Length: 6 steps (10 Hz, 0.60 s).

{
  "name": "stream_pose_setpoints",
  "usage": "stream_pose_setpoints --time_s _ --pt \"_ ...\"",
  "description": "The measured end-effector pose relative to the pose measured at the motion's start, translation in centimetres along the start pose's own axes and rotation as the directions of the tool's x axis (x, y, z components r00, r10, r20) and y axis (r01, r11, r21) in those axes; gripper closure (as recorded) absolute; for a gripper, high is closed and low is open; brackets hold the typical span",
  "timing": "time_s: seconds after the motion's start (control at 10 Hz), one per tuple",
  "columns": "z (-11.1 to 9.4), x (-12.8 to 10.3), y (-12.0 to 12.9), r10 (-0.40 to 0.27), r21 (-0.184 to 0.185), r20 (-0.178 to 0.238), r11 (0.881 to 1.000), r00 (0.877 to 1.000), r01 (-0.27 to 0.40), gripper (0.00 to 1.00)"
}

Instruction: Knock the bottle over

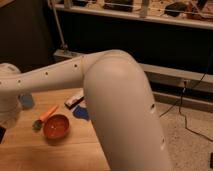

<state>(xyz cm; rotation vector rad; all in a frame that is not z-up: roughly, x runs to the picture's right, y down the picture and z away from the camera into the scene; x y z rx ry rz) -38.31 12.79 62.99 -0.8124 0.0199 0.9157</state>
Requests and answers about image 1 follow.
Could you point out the blue cup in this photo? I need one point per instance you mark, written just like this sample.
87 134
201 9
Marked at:
26 101

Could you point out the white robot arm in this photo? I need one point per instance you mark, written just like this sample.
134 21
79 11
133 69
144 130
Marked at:
119 101

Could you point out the small red white block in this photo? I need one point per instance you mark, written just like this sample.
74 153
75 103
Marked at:
74 100

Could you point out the orange bowl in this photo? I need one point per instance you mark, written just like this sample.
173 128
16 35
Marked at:
56 127

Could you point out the metal pole stand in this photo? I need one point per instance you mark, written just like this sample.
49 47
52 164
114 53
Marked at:
64 50

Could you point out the white window sill shelf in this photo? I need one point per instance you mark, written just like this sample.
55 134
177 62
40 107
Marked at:
142 15

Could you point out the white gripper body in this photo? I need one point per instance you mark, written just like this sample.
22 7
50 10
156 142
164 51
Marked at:
9 112

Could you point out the orange toy carrot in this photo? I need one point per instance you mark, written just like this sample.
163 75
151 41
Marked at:
37 125

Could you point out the blue cloth piece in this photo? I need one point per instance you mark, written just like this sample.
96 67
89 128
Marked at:
81 113

